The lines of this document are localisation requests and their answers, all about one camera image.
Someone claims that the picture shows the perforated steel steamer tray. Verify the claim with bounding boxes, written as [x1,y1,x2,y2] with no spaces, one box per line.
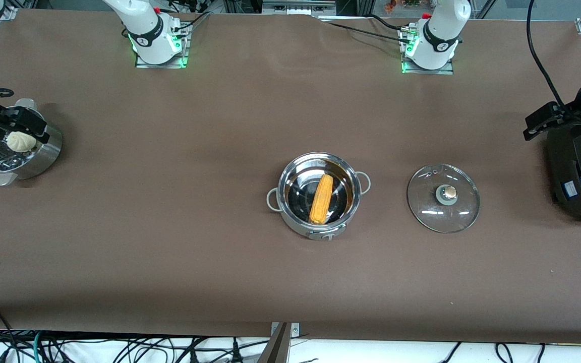
[0,144,37,168]

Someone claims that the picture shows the black cable across table edge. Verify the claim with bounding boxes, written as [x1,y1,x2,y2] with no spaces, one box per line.
[321,15,408,45]

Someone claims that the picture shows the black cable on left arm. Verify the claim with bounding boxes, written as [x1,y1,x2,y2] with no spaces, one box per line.
[526,0,569,110]

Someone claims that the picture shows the yellow corn cob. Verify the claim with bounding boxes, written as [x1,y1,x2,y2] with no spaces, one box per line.
[309,173,334,225]

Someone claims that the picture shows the steel cooking pot loop handles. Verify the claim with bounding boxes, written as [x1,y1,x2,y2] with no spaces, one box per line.
[267,152,372,241]

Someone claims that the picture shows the white steamed bun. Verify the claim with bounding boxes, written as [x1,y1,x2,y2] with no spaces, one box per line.
[7,132,37,153]

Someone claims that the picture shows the black rice cooker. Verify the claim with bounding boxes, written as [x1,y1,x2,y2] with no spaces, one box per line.
[546,71,581,223]

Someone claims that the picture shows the green floor cable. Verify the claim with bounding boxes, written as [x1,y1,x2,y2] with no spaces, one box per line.
[31,331,45,363]

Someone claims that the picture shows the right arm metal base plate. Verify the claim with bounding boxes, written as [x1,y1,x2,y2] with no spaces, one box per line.
[134,23,191,69]

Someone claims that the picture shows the grey metal box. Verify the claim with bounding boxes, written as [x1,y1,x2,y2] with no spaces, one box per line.
[261,0,337,17]

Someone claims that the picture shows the black right arm base cable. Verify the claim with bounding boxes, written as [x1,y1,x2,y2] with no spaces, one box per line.
[169,11,214,35]

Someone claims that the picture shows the metal table edge bracket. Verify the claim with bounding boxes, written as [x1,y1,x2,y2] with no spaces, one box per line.
[258,322,301,363]

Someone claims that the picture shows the round glass pot lid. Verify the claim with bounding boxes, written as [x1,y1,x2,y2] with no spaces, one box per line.
[406,163,482,234]

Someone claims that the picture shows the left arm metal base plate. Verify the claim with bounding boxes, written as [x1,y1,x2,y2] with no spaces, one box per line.
[398,29,455,75]

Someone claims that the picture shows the steel steamer pot grey handles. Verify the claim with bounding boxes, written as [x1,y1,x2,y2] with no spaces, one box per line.
[0,99,63,187]

